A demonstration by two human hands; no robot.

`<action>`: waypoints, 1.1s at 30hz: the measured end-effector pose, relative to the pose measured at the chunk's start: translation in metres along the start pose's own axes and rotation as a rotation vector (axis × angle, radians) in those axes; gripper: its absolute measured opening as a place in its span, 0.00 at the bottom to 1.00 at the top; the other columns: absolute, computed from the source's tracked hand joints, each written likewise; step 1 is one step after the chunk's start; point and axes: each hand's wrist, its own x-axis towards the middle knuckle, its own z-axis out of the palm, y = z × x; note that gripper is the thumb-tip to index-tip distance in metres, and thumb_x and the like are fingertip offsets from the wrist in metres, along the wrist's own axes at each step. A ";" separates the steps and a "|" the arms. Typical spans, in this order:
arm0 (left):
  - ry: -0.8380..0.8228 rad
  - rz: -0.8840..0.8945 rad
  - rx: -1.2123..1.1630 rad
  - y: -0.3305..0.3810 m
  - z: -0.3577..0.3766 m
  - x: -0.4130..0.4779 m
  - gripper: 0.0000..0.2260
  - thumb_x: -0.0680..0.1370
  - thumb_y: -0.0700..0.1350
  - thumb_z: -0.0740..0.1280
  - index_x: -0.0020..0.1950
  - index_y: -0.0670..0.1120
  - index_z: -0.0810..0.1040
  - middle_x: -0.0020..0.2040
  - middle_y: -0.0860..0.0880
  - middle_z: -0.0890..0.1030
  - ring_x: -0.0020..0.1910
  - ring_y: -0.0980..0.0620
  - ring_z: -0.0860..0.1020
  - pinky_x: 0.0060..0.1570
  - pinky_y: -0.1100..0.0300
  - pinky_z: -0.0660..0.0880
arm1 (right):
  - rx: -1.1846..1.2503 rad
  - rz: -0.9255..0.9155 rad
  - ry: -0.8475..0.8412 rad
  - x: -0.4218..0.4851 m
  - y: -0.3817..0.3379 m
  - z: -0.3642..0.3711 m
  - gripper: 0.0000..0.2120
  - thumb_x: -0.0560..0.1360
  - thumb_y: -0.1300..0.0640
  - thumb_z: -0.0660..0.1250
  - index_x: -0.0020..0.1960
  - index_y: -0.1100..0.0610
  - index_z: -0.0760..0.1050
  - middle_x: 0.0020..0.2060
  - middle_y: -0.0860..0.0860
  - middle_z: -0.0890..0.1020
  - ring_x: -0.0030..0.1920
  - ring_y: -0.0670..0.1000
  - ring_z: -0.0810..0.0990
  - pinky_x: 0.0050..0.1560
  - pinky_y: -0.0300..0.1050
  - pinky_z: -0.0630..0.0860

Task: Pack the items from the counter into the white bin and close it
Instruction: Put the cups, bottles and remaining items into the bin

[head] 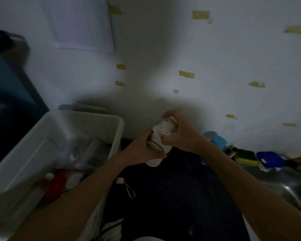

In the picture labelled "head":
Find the clipped paper sheet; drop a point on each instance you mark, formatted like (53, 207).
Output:
(82, 25)

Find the person's left forearm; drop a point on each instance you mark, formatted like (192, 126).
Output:
(65, 205)

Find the person's left hand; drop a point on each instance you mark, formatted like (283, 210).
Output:
(140, 153)

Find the cream plush covered bottle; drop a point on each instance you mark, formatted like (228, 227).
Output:
(163, 130)

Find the metal faucet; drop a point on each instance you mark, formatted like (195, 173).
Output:
(288, 160)

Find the white plastic storage bin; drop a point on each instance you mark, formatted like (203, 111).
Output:
(52, 127)

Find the yellow green sponge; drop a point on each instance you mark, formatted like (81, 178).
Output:
(245, 156)

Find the steel sink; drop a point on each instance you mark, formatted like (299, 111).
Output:
(286, 188)

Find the blue plastic bottle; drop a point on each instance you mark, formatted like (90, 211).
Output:
(219, 141)

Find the person's right forearm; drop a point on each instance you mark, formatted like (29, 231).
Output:
(261, 198)

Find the person's grey shirt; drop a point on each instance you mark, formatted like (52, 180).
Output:
(148, 239)

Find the cream umbrella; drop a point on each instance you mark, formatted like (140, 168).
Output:
(113, 229)

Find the white rag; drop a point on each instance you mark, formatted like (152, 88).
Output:
(266, 169)

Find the blue scouring pad pack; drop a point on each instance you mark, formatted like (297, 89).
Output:
(269, 159)

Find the orange red round jar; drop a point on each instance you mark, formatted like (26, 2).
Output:
(56, 185)

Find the person's right hand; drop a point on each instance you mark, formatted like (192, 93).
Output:
(188, 138)

